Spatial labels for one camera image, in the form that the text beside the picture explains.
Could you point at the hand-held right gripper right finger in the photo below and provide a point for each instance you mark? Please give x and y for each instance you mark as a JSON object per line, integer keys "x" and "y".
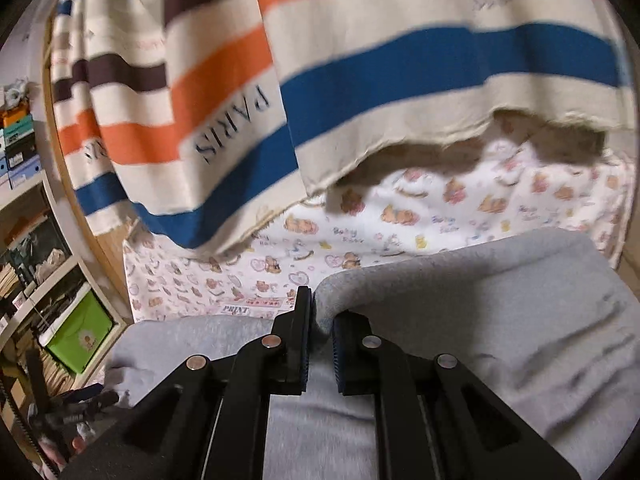
{"x": 338, "y": 360}

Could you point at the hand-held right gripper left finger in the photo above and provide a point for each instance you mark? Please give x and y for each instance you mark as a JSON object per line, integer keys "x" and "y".
{"x": 303, "y": 366}

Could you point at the grey pants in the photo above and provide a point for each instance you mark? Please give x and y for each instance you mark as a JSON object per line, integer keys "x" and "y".
{"x": 500, "y": 320}

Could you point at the green storage box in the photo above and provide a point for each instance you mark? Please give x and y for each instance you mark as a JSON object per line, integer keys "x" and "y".
{"x": 80, "y": 332}

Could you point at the white shelf unit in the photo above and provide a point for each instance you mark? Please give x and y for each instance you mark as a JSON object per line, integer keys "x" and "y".
{"x": 60, "y": 270}

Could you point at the printed bed sheet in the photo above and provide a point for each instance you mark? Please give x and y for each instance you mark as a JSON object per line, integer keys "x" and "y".
{"x": 400, "y": 220}

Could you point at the wooden door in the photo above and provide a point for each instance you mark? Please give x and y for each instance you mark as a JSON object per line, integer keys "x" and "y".
{"x": 107, "y": 260}

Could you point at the stack of storage boxes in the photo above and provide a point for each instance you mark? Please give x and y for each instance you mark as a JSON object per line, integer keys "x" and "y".
{"x": 17, "y": 145}

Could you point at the striped curtain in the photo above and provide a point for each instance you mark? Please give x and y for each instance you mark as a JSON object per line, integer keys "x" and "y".
{"x": 380, "y": 60}

